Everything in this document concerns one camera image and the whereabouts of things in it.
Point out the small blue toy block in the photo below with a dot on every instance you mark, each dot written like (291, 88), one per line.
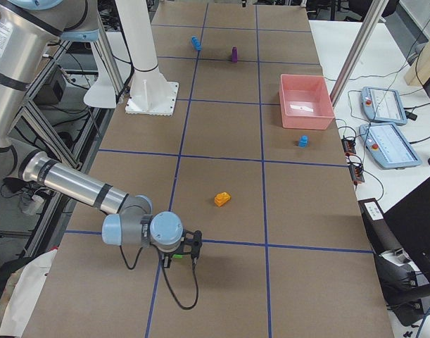
(303, 141)

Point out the aluminium frame post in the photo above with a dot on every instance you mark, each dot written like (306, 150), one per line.
(370, 20)

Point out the upper teach pendant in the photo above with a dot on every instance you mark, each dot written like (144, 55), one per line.
(383, 105)

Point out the pink plastic box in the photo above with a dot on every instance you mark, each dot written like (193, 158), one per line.
(305, 102)

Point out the long blue toy block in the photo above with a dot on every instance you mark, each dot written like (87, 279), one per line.
(195, 42)

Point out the orange toy block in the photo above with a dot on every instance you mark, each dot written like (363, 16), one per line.
(222, 198)

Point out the lower teach pendant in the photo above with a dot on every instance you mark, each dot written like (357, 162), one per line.
(387, 146)

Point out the purple toy block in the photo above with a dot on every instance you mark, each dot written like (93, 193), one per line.
(234, 55)

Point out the teach pendant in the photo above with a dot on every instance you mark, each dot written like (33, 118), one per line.
(383, 105)
(387, 146)

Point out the white camera stand pillar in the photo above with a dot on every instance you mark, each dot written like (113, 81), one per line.
(150, 92)

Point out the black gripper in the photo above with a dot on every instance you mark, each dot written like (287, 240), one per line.
(168, 253)

